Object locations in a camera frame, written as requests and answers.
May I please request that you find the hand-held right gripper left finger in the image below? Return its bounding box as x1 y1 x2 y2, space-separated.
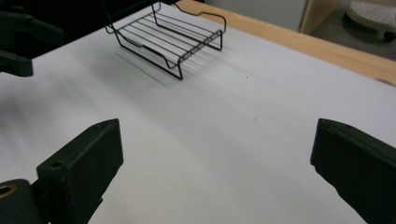
36 118 124 224

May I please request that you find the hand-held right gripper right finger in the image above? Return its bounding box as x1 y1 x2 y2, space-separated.
310 118 396 224

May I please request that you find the black curtain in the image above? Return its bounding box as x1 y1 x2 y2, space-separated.
0 0 163 60

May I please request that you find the light wooden desk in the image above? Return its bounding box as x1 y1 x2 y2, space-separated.
298 0 340 35

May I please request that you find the black wire rack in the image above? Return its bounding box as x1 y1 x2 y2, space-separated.
101 0 228 81

